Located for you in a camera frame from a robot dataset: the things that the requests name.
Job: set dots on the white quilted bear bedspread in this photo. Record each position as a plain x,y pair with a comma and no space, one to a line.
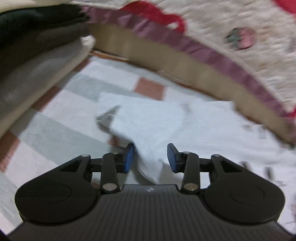
259,35

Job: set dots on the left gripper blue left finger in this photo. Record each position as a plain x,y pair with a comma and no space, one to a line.
112,164

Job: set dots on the dark grey folded sweater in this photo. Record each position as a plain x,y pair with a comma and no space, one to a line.
39,53

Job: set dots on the light grey abc t-shirt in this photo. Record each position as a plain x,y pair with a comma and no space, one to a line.
204,128

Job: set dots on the checkered cartoon floor rug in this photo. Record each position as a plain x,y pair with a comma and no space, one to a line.
63,124

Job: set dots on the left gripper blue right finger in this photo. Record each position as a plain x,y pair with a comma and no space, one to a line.
188,164

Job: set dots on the beige bed frame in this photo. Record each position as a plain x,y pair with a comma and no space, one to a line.
192,64

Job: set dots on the grey cream folded garment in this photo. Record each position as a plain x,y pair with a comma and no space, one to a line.
25,85

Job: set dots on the black folded garment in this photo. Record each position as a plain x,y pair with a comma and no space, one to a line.
40,28

